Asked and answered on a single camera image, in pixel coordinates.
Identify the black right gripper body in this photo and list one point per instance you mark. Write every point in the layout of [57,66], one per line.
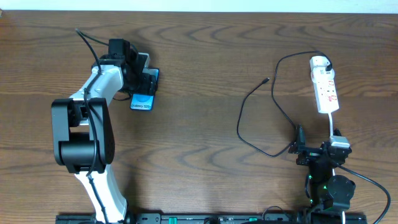
[313,150]

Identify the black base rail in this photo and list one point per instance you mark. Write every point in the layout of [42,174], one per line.
[155,218]

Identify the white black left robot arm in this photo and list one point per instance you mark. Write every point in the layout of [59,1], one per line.
[83,139]

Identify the blue Galaxy smartphone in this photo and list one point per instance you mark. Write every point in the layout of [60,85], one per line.
[143,98]

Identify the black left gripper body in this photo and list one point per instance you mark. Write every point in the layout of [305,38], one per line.
[148,83]

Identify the white USB charger adapter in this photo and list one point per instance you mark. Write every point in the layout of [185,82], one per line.
[320,75]

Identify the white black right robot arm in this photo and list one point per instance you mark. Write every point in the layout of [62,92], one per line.
[329,193]

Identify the white power strip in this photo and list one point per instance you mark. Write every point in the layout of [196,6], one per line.
[325,93]

